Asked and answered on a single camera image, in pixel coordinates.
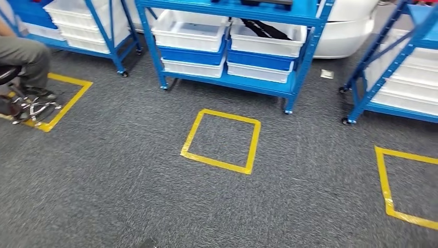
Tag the white floor outlet plate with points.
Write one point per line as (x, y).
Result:
(327, 74)

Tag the white car body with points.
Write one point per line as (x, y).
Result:
(342, 37)

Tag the person's forearm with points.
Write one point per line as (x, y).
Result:
(5, 29)

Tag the blue steel shelf rack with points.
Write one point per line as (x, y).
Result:
(239, 80)
(111, 44)
(376, 82)

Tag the black office chair seat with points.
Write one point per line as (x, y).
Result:
(8, 73)

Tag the person's leg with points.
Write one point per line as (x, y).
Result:
(27, 54)

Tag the chrome chair base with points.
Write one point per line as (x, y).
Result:
(34, 109)

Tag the black cloth item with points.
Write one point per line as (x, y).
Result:
(263, 30)

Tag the person's shoe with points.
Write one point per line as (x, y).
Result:
(41, 93)

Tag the yellow floor tape square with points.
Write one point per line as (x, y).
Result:
(385, 185)

